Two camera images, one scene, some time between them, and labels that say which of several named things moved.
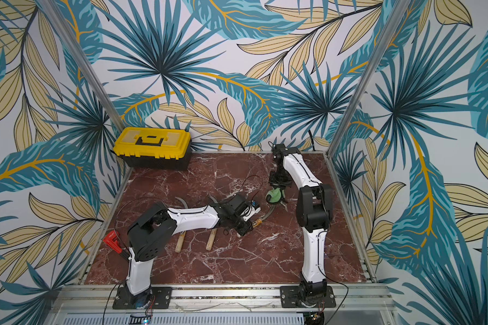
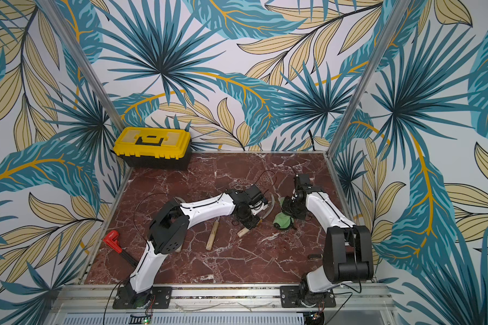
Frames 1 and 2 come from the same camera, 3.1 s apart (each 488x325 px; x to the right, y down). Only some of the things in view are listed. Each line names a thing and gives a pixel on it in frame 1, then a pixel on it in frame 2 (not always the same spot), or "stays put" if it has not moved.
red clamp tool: [112, 240] stays put
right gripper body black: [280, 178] -> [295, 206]
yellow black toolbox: [159, 148] stays put
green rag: [275, 194] -> [282, 220]
